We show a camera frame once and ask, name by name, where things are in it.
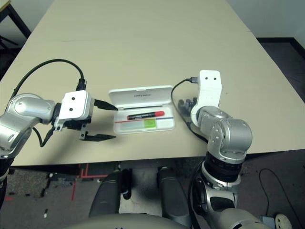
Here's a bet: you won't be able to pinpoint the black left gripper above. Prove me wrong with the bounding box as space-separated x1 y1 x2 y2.
63 98 119 142

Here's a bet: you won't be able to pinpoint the red and black marker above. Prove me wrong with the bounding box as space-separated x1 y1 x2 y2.
126 111 165 120

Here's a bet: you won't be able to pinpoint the white plastic pencil case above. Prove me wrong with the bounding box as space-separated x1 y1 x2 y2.
108 85 176 135

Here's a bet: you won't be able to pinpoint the red floor tape corner lines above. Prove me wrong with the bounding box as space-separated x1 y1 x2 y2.
71 163 108 202

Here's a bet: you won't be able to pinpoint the grey robot left leg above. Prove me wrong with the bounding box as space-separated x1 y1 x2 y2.
89 169 133 218

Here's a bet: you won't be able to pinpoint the grey robot leg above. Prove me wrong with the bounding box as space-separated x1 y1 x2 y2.
89 169 133 218
158 167 193 226

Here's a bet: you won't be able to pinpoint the grey robot right leg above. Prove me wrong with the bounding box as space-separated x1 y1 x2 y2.
158 167 193 226

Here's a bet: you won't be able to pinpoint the grey robot torso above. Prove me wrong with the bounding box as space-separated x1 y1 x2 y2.
71 213 189 229

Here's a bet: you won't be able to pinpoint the black tripod stand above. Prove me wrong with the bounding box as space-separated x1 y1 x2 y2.
0 35 19 50

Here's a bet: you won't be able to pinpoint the grey blue foot pedal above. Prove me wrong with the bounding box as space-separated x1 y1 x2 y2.
258 214 277 229

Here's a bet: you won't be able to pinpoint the white shoe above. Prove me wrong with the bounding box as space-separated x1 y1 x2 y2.
275 213 293 229

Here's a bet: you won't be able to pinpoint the beige side table black legs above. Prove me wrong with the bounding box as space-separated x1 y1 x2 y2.
0 0 31 36

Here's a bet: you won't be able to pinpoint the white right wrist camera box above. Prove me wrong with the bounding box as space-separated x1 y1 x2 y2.
190 70 224 127

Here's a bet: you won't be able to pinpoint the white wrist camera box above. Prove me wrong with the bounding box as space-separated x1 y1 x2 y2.
190 70 224 127
54 90 92 132

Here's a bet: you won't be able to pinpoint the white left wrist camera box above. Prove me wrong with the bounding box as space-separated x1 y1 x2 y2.
54 90 92 132

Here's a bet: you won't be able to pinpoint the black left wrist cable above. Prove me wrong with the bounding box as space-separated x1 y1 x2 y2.
13 59 86 147

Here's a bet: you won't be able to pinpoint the thin black floor cable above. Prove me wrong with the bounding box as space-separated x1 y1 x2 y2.
258 168 305 229

